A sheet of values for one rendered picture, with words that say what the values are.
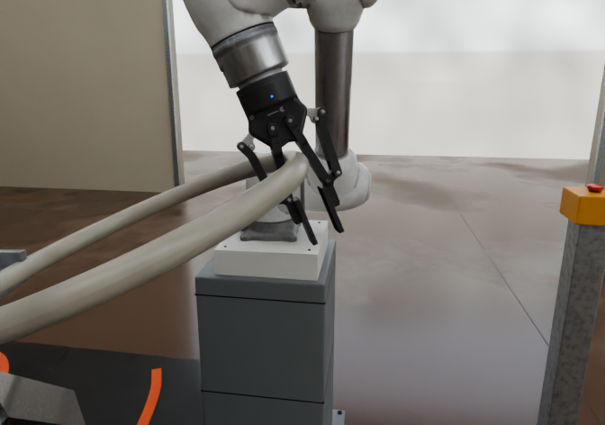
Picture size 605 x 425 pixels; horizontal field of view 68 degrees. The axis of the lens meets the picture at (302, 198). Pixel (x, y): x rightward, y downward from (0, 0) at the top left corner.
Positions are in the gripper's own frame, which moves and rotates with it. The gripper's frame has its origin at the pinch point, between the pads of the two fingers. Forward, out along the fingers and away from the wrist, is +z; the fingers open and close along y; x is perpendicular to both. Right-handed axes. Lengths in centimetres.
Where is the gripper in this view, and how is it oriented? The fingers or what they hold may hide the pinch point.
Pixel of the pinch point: (318, 215)
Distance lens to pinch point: 64.1
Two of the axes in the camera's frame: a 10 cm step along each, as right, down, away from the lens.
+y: -9.1, 4.1, -1.1
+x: 1.8, 1.5, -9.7
